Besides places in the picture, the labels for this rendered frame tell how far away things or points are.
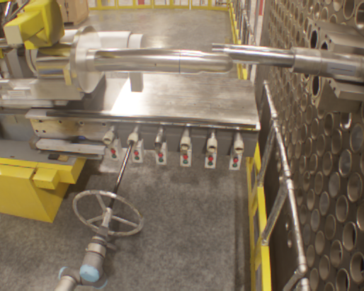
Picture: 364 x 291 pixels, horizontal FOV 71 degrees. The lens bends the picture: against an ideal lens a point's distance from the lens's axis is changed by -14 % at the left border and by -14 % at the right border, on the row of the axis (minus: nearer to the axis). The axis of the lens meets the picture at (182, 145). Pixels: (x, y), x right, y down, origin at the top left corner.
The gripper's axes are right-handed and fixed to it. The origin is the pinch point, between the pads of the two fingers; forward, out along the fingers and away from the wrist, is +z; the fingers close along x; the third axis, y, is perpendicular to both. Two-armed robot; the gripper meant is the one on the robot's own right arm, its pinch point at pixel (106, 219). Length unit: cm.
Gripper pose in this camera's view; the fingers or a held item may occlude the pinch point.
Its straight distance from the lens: 154.9
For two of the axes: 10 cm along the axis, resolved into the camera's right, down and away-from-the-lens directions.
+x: -4.1, 6.6, 6.3
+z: 1.1, -6.5, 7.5
